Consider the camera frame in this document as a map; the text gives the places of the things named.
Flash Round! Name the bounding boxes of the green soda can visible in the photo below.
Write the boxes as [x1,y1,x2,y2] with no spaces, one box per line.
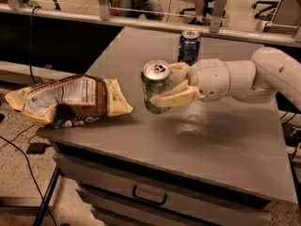
[141,59,173,114]

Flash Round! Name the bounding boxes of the seated person bare legs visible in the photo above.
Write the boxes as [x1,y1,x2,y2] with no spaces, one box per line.
[188,0,231,26]

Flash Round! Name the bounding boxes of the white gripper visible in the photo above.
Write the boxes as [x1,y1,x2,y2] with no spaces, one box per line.
[150,58,230,107]

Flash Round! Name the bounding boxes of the metal railing post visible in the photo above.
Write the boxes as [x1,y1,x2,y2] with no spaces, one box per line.
[98,0,111,21]
[209,0,227,33]

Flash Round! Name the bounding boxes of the right metal railing post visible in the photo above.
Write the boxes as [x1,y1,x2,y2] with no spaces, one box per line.
[209,0,227,33]

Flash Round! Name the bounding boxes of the black office chair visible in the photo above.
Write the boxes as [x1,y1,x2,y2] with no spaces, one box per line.
[179,0,234,19]

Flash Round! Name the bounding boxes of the brown chip bag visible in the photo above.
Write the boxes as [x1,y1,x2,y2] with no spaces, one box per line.
[5,74,133,128]

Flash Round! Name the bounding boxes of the seated person in jeans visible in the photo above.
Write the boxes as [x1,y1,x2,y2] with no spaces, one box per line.
[111,0,164,21]

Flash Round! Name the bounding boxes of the black power adapter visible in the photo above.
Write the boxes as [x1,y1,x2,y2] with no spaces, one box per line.
[26,143,47,154]

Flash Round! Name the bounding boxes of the black chair base right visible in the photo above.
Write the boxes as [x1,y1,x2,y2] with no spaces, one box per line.
[251,1,278,21]

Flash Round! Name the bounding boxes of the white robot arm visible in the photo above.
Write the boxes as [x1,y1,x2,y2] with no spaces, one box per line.
[150,47,301,110]

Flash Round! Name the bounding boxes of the black hanging cable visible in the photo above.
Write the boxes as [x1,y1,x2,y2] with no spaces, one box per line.
[28,5,41,85]

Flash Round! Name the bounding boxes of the grey drawer cabinet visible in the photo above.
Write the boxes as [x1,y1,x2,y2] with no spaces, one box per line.
[51,141,277,226]

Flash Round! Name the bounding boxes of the blue soda can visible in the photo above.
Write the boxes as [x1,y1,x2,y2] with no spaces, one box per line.
[178,30,200,65]

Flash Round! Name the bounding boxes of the black floor cable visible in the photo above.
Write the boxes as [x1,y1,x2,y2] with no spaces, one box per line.
[0,122,59,226]

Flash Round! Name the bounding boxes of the left metal railing post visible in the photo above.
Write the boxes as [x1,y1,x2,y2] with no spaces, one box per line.
[98,0,111,21]

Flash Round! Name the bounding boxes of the black drawer handle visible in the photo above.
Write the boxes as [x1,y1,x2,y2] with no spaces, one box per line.
[132,186,167,206]

